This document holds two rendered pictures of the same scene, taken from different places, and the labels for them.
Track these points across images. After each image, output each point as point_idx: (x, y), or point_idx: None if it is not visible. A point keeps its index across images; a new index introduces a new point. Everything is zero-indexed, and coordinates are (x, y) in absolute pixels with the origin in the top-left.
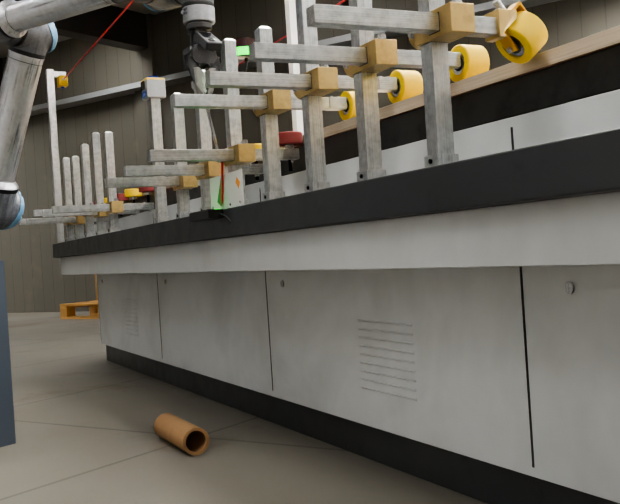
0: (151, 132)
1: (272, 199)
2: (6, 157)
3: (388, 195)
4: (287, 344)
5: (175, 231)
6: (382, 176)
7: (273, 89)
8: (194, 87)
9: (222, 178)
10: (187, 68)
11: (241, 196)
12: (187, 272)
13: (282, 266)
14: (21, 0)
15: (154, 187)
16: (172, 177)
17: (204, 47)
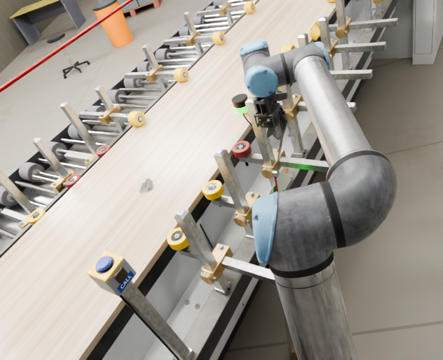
0: (144, 308)
1: (313, 144)
2: None
3: (348, 88)
4: None
5: (239, 293)
6: (345, 84)
7: (301, 95)
8: (280, 134)
9: (276, 183)
10: (277, 125)
11: (290, 174)
12: (236, 315)
13: (307, 176)
14: (358, 133)
15: (172, 343)
16: (231, 258)
17: (286, 98)
